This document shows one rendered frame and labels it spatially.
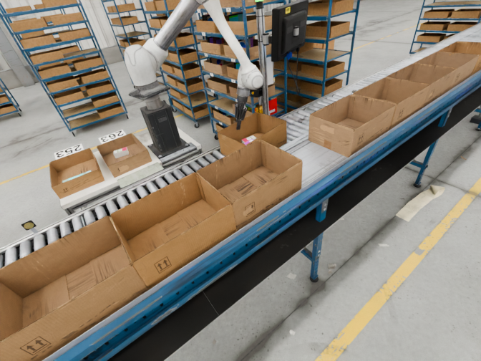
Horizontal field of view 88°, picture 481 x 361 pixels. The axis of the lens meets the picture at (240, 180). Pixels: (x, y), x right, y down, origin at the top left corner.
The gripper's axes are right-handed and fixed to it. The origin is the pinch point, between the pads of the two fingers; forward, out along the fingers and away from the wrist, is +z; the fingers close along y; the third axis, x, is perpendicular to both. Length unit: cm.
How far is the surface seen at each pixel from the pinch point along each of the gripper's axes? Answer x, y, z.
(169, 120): 39, 30, 5
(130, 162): 68, 28, 34
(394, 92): -89, -59, -39
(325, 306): -14, -100, 91
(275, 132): -9.9, -28.0, -2.9
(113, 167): 79, 28, 36
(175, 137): 34.5, 30.4, 17.7
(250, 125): -12.5, 1.1, 1.4
